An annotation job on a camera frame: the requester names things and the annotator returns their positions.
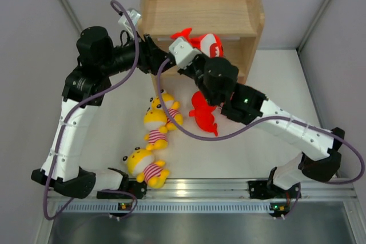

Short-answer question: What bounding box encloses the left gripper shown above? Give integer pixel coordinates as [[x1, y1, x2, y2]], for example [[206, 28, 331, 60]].
[[97, 30, 170, 77]]

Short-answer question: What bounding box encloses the red shark plush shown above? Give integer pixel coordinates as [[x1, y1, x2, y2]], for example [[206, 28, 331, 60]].
[[188, 91, 218, 137], [170, 27, 224, 58]]

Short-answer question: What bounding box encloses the yellow striped plush top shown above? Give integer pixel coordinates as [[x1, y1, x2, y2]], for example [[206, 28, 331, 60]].
[[149, 89, 184, 126]]

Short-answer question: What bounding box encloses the yellow striped plush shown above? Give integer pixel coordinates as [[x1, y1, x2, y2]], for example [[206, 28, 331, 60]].
[[149, 89, 184, 126], [144, 108, 168, 151], [122, 147, 170, 189]]

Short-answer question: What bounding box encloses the yellow striped plush bottom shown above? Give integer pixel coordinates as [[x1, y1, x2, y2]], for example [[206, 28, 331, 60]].
[[122, 147, 170, 189]]

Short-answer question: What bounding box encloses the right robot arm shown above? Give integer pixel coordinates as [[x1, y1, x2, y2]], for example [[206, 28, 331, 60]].
[[176, 53, 344, 197]]

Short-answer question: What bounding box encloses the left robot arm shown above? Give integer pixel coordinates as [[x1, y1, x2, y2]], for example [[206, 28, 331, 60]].
[[31, 26, 167, 199]]

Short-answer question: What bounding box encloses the wooden two-tier shelf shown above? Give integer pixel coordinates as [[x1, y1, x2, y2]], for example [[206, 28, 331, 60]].
[[138, 0, 265, 83]]

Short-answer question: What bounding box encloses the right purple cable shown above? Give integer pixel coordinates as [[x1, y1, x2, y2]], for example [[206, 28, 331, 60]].
[[156, 57, 366, 185]]

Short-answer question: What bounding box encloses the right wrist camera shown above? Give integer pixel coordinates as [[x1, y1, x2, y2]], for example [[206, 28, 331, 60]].
[[168, 37, 201, 69]]

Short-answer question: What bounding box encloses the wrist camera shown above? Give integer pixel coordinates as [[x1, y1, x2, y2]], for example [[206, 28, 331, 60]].
[[168, 37, 201, 69], [118, 8, 141, 29]]

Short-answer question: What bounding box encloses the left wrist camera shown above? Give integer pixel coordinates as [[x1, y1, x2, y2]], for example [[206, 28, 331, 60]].
[[118, 8, 141, 29]]

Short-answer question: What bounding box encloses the aluminium mounting rail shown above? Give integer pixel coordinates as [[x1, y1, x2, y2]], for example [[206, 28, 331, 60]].
[[45, 177, 358, 201]]

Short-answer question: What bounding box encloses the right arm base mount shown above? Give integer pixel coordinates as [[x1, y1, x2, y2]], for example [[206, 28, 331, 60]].
[[248, 180, 301, 200]]

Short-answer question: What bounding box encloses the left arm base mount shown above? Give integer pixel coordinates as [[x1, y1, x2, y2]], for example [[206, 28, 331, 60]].
[[96, 179, 147, 199]]

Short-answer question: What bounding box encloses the grey slotted cable duct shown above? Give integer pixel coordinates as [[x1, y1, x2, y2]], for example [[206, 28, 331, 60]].
[[63, 201, 284, 214]]

